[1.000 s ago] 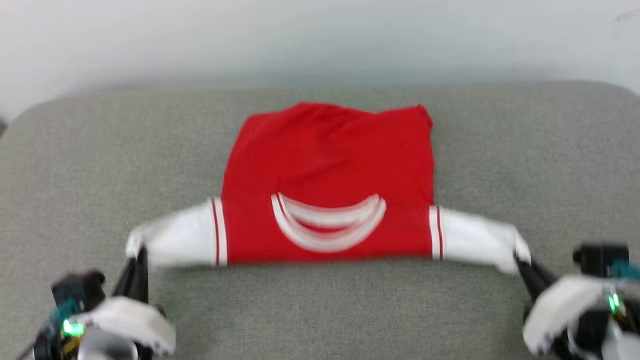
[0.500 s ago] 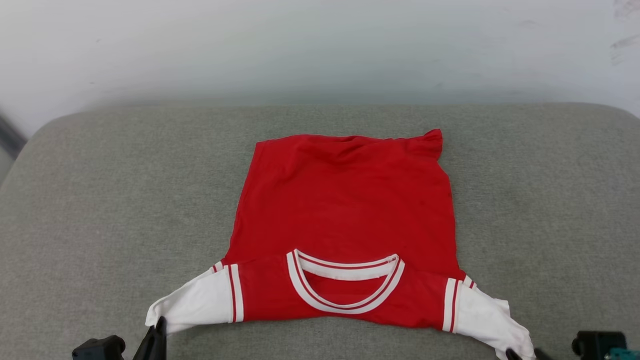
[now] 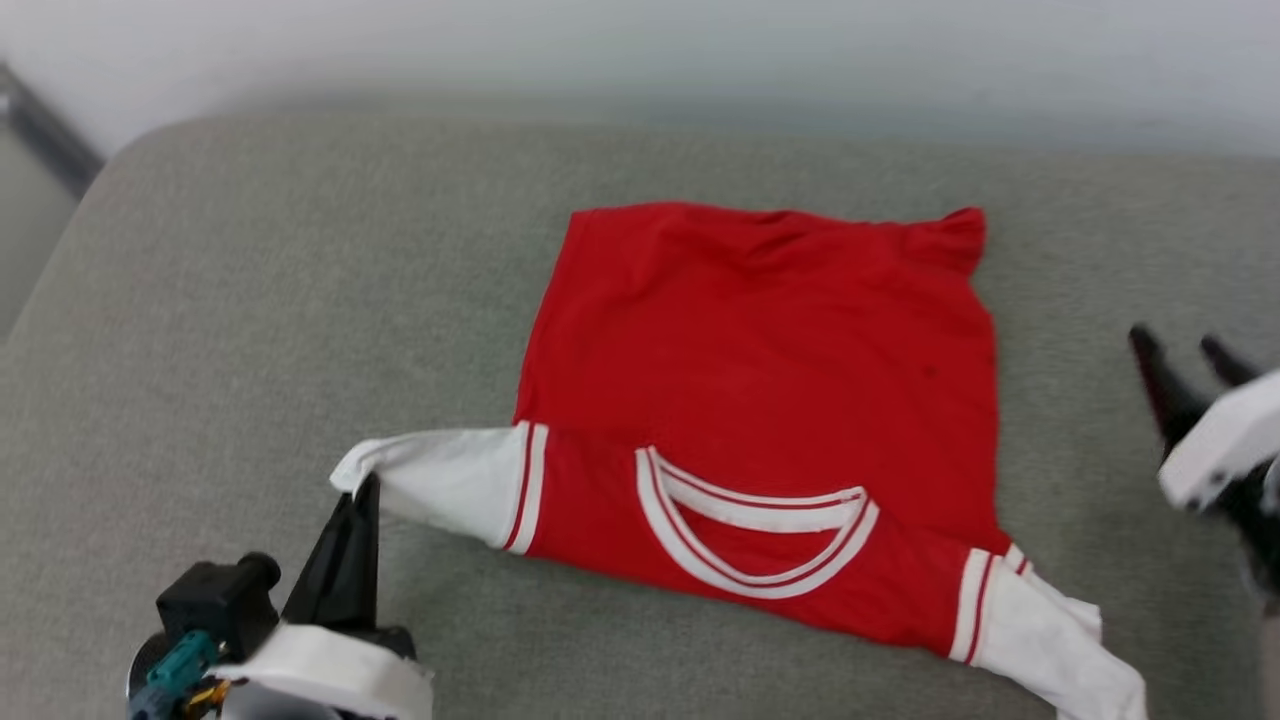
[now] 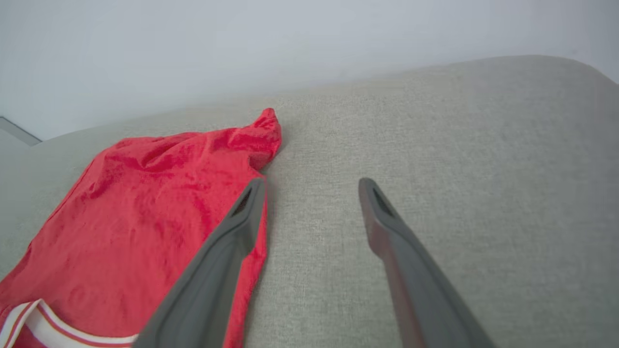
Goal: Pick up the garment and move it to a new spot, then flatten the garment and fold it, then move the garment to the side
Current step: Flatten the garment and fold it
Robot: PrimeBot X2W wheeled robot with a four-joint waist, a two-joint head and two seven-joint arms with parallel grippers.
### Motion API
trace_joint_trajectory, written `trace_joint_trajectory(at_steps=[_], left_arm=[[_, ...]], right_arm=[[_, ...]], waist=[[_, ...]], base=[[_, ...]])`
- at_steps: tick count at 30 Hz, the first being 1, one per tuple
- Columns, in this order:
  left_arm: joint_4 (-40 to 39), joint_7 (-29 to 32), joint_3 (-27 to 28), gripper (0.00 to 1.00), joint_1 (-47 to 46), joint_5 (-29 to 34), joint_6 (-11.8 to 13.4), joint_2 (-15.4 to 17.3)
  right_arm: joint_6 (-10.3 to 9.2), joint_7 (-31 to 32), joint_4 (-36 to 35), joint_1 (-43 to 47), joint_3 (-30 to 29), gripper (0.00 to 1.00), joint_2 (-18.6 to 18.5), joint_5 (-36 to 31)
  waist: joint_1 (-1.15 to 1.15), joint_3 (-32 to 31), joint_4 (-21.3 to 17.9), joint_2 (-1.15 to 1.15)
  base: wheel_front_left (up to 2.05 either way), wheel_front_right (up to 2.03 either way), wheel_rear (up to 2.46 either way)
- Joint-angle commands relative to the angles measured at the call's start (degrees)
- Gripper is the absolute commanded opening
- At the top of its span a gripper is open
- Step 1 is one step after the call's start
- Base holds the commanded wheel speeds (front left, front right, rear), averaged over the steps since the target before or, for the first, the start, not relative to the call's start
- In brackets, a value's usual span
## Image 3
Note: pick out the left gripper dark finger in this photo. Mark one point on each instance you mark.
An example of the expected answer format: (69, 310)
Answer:
(345, 570)

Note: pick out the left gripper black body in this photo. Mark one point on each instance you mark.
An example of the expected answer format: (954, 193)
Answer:
(396, 642)

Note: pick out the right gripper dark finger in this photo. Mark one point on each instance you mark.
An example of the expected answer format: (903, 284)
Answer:
(1170, 400)
(1230, 365)

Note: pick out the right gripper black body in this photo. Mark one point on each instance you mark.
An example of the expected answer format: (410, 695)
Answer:
(1262, 530)

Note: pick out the red white sports jersey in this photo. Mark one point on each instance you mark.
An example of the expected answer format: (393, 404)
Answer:
(760, 350)

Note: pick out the dark baseboard strip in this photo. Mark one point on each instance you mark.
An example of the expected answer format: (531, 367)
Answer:
(50, 135)

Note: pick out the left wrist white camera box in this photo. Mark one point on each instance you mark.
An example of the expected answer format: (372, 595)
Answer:
(320, 672)

